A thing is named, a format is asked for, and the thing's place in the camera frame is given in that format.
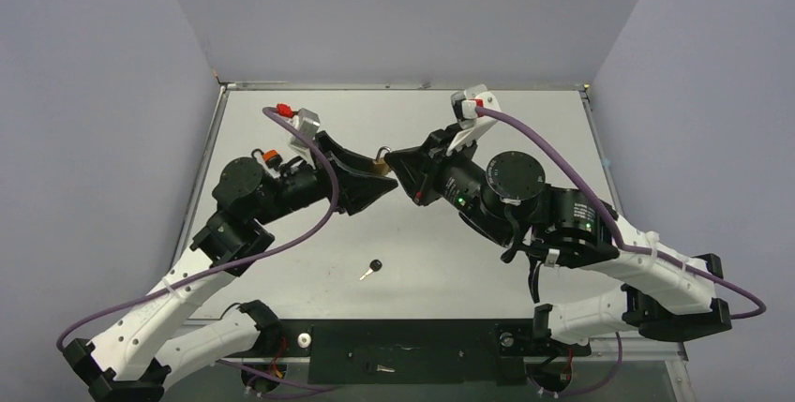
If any small brass padlock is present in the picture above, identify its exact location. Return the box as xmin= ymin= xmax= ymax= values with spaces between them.
xmin=371 ymin=146 xmax=392 ymax=176

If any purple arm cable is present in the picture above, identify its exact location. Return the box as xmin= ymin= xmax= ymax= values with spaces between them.
xmin=55 ymin=106 xmax=341 ymax=352
xmin=474 ymin=107 xmax=768 ymax=320

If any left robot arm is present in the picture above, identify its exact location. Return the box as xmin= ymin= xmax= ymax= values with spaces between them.
xmin=63 ymin=132 xmax=398 ymax=401

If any aluminium table edge rail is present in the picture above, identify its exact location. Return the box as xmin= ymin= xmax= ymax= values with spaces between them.
xmin=219 ymin=81 xmax=591 ymax=91

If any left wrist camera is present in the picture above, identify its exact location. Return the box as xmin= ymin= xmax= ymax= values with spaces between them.
xmin=276 ymin=104 xmax=321 ymax=163

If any black-headed key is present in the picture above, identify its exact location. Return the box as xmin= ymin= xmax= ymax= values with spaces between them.
xmin=359 ymin=259 xmax=383 ymax=281

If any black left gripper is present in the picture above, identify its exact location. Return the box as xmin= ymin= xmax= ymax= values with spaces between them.
xmin=254 ymin=132 xmax=398 ymax=226

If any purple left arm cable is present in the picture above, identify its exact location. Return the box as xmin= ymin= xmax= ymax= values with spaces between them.
xmin=55 ymin=106 xmax=341 ymax=352

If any key on base plate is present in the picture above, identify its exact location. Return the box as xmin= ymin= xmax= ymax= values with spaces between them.
xmin=364 ymin=362 xmax=396 ymax=374

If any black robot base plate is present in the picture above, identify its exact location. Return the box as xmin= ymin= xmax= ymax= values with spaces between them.
xmin=239 ymin=319 xmax=592 ymax=385

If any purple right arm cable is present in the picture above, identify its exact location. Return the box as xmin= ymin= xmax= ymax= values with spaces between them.
xmin=474 ymin=107 xmax=768 ymax=320

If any orange and black padlock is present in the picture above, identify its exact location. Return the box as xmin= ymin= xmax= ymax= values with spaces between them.
xmin=251 ymin=148 xmax=283 ymax=171

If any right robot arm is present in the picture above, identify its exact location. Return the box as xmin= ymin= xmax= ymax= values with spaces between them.
xmin=384 ymin=128 xmax=731 ymax=352

